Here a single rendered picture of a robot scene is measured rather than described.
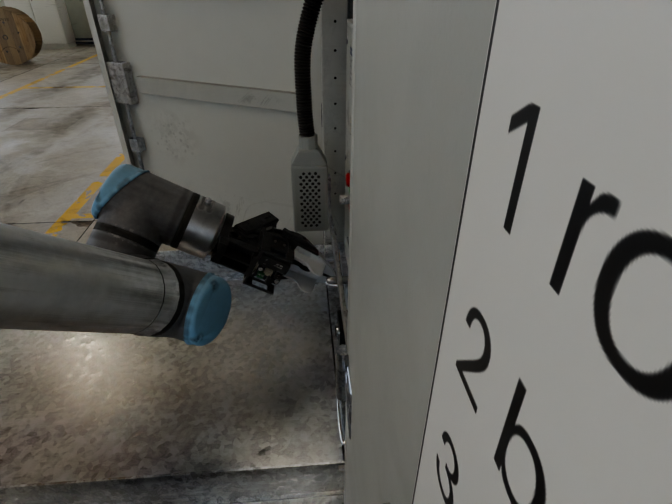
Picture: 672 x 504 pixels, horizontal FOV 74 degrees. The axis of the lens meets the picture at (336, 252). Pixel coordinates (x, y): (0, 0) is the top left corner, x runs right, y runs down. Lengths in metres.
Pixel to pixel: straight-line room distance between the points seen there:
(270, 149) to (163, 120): 0.32
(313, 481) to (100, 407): 0.39
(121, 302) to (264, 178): 0.73
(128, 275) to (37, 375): 0.53
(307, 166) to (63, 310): 0.55
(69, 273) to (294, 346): 0.54
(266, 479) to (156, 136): 0.95
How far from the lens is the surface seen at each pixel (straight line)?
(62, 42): 11.97
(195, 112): 1.22
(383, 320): 0.16
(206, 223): 0.68
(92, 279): 0.46
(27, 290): 0.42
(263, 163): 1.14
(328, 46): 0.93
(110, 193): 0.68
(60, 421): 0.90
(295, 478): 0.68
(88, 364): 0.97
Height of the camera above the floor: 1.47
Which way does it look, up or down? 32 degrees down
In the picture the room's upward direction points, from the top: straight up
